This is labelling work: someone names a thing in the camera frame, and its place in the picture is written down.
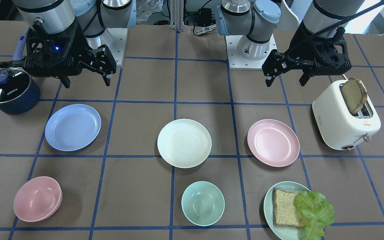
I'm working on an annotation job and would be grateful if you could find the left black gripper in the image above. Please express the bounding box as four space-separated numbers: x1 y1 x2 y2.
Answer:
262 23 352 87

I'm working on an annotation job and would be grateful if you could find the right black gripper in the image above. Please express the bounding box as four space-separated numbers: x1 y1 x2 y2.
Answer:
0 19 117 89

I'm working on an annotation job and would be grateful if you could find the blue plate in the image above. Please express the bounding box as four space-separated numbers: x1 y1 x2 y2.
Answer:
45 104 102 152

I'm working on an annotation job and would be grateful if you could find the pink plate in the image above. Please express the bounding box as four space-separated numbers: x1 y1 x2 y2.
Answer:
247 119 300 167

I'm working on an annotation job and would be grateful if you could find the dark blue saucepan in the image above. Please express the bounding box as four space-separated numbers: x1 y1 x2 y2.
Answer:
0 35 41 114

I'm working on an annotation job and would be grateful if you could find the bread slice in toaster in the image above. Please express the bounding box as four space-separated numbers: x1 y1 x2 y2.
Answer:
340 78 368 115

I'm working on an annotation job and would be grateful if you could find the white toaster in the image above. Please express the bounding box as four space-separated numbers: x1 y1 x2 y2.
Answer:
311 79 381 150

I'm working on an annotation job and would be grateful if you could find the glass pot lid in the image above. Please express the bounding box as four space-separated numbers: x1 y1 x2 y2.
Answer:
0 67 32 103

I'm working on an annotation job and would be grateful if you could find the white plate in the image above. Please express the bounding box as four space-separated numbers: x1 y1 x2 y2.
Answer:
157 119 212 168

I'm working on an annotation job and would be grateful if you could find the pink bowl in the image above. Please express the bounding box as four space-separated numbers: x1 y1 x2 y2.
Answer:
13 176 63 222

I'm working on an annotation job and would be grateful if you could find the bread slice on plate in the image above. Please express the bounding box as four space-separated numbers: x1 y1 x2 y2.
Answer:
273 188 308 228

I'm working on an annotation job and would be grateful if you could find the green plate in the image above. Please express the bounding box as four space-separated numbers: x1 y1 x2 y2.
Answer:
263 181 309 240

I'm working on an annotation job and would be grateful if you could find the green lettuce leaf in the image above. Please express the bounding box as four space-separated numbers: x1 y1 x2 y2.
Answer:
294 190 335 240

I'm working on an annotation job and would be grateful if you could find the green bowl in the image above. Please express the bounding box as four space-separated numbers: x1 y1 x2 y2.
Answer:
181 181 225 226

